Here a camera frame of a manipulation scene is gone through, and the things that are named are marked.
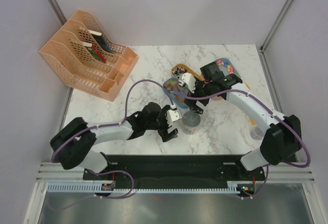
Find white slotted cable duct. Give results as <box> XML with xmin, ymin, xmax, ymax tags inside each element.
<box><xmin>47</xmin><ymin>182</ymin><xmax>240</xmax><ymax>194</ymax></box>

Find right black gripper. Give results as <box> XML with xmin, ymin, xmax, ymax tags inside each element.
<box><xmin>184</xmin><ymin>76</ymin><xmax>214</xmax><ymax>115</ymax></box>

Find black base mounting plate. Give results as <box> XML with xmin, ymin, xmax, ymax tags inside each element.
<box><xmin>83</xmin><ymin>155</ymin><xmax>268</xmax><ymax>199</ymax></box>

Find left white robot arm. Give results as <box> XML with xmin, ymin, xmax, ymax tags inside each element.
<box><xmin>50</xmin><ymin>102</ymin><xmax>182</xmax><ymax>179</ymax></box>

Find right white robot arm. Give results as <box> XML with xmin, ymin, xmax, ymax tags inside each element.
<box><xmin>179</xmin><ymin>62</ymin><xmax>302</xmax><ymax>180</ymax></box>

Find purple cable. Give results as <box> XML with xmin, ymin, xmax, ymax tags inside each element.
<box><xmin>46</xmin><ymin>79</ymin><xmax>177</xmax><ymax>211</ymax></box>
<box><xmin>173</xmin><ymin>82</ymin><xmax>312</xmax><ymax>200</ymax></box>

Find tan lollipop tray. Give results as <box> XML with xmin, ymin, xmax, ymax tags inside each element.
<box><xmin>171</xmin><ymin>64</ymin><xmax>203</xmax><ymax>80</ymax></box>

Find light blue star candy tray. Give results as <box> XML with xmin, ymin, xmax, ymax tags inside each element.
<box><xmin>215</xmin><ymin>57</ymin><xmax>241</xmax><ymax>78</ymax></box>

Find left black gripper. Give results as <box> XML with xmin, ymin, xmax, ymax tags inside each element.
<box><xmin>146</xmin><ymin>105</ymin><xmax>178</xmax><ymax>141</ymax></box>

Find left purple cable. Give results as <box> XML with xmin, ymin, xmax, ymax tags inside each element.
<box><xmin>46</xmin><ymin>79</ymin><xmax>177</xmax><ymax>211</ymax></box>

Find books in file rack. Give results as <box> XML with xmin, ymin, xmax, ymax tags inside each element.
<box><xmin>84</xmin><ymin>29</ymin><xmax>113</xmax><ymax>63</ymax></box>

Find clear glass jar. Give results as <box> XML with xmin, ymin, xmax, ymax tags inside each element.
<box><xmin>181</xmin><ymin>111</ymin><xmax>201</xmax><ymax>135</ymax></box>

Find grey metal jar lid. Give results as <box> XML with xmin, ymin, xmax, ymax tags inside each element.
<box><xmin>182</xmin><ymin>111</ymin><xmax>201</xmax><ymax>128</ymax></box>

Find small purple candy cup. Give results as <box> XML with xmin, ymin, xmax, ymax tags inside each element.
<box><xmin>250</xmin><ymin>126</ymin><xmax>265</xmax><ymax>140</ymax></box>

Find yellow plastic scoop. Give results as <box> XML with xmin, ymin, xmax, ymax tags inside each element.
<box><xmin>244</xmin><ymin>82</ymin><xmax>256</xmax><ymax>126</ymax></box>

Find pink gummy tray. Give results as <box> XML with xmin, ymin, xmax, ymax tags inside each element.
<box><xmin>211</xmin><ymin>94</ymin><xmax>226</xmax><ymax>101</ymax></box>

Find peach file organizer rack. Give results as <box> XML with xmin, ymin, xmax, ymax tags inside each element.
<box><xmin>39</xmin><ymin>10</ymin><xmax>127</xmax><ymax>98</ymax></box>

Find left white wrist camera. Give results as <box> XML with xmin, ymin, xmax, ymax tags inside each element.
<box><xmin>166</xmin><ymin>104</ymin><xmax>182</xmax><ymax>126</ymax></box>

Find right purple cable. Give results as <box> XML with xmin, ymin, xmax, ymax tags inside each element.
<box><xmin>173</xmin><ymin>82</ymin><xmax>312</xmax><ymax>200</ymax></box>

